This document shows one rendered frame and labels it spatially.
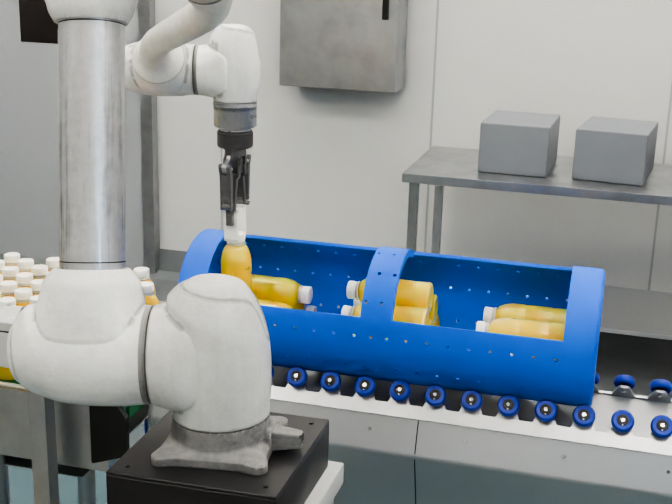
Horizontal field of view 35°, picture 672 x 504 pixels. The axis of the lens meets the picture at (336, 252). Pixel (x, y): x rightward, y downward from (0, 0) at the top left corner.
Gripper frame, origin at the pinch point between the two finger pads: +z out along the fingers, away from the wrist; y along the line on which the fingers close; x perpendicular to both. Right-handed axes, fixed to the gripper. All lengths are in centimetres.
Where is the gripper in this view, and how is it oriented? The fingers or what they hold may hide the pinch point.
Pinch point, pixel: (235, 223)
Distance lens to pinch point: 228.0
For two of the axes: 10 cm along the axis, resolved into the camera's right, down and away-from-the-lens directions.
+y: 2.7, -2.6, 9.3
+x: -9.6, -1.0, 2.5
